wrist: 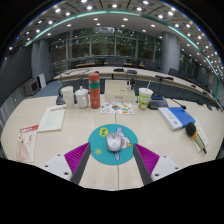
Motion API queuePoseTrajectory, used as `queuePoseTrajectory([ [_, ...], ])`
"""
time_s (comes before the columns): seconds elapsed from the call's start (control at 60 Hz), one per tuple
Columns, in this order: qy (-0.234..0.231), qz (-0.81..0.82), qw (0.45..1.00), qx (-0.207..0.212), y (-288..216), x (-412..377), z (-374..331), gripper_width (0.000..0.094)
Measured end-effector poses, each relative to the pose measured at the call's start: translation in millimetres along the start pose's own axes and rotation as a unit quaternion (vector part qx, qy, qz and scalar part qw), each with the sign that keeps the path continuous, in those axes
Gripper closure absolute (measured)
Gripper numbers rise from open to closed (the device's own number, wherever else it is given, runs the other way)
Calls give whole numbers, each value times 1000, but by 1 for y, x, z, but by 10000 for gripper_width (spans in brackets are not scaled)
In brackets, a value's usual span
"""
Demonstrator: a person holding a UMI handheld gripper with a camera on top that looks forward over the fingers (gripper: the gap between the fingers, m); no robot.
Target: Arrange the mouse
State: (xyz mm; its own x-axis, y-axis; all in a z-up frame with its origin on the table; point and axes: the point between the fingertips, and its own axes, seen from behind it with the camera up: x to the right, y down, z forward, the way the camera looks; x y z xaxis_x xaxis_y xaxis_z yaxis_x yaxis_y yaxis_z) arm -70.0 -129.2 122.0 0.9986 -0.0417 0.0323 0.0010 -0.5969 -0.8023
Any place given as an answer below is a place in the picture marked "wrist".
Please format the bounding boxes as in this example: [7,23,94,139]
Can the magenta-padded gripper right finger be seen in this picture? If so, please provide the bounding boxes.
[132,143,183,186]

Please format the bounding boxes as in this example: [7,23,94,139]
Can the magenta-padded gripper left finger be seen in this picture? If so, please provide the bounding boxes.
[43,142,92,186]

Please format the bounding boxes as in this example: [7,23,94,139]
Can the silver grey computer mouse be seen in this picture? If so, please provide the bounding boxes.
[105,132,123,153]

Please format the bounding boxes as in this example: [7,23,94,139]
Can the round teal printed mouse pad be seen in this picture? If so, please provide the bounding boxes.
[87,123,139,166]

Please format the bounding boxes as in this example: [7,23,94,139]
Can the cream printed card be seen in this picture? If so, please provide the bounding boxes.
[37,104,67,133]

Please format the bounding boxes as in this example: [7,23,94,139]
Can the red and white leaflet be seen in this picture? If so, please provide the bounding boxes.
[15,124,40,164]

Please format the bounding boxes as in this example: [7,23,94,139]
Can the handheld microphone with black foam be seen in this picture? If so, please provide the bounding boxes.
[185,121,208,155]

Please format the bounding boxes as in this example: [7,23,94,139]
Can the blue and white book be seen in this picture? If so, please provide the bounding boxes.
[157,106,197,132]

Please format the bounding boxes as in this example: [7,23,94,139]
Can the pale cream booklet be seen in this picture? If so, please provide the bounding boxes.
[193,119,210,153]

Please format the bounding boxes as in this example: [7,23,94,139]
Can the white lidded ceramic mug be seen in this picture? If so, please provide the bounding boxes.
[74,85,90,110]

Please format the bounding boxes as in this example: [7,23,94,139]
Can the white paper cup stack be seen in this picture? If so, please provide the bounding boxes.
[60,85,76,109]

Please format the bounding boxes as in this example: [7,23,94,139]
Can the colourful sticker sheet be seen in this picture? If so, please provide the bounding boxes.
[99,101,135,116]

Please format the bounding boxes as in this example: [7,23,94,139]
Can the printed paper cup with straw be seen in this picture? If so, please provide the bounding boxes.
[137,79,154,111]

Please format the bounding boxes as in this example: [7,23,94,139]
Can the red bottle with green band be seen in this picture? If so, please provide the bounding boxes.
[87,72,102,110]

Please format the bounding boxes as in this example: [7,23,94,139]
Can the white cardboard box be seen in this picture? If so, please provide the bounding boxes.
[104,79,136,103]

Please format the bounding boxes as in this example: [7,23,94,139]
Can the white boxy appliance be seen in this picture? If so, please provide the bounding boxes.
[22,78,41,97]

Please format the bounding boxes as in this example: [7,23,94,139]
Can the dark conference chairs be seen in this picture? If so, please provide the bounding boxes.
[71,57,214,91]

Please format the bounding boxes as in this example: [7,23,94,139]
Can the ceiling spot lights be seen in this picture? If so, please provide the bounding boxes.
[8,0,224,81]

